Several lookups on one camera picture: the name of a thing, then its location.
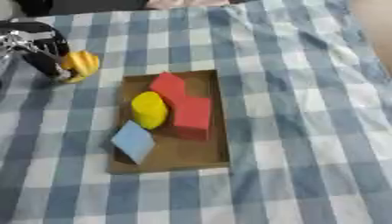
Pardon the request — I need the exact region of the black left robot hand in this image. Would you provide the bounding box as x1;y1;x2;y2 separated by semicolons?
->
0;20;74;82

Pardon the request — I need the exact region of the yellow toy banana bunch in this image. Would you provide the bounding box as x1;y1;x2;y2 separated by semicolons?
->
59;50;102;85

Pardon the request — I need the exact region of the brown cardboard box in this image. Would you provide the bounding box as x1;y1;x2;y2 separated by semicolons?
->
105;69;232;175

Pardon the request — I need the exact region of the yellow cylinder block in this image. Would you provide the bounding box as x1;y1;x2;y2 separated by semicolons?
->
129;90;171;130

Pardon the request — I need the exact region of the light blue cube block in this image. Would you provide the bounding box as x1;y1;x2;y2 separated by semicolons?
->
110;119;157;165

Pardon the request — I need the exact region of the person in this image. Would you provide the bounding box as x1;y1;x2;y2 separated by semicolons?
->
143;0;233;11

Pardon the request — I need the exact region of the red block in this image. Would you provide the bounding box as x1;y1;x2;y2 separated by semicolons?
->
147;71;214;141

